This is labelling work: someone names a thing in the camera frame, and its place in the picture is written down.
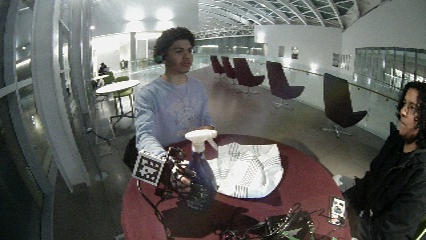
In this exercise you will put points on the dark red lounge chair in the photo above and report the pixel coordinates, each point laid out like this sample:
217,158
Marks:
246,75
215,66
279,83
339,105
227,68

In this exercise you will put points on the green headphones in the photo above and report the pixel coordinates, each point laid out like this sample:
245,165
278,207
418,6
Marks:
158,59

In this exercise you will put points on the person in light blue sweatshirt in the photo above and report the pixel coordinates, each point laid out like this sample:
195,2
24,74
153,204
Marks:
170,106

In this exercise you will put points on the group of wall pictures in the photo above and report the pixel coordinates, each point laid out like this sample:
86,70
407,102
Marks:
341,61

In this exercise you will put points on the green bar stool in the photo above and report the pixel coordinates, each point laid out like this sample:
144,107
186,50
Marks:
108,78
122,93

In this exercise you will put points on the white cloth with black stripes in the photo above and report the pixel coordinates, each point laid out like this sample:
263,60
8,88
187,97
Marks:
247,170

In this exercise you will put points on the blue spray bottle white trigger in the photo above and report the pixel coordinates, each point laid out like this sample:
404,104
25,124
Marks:
202,176

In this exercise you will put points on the white cube of black markers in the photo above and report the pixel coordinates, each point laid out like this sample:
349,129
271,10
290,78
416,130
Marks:
148,168

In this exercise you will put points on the framed wall picture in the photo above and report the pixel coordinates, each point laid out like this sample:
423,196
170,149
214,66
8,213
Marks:
281,51
294,53

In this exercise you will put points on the smartphone with white case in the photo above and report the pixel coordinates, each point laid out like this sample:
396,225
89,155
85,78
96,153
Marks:
337,211

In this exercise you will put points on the white round side table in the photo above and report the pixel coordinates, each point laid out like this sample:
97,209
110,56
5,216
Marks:
116,87

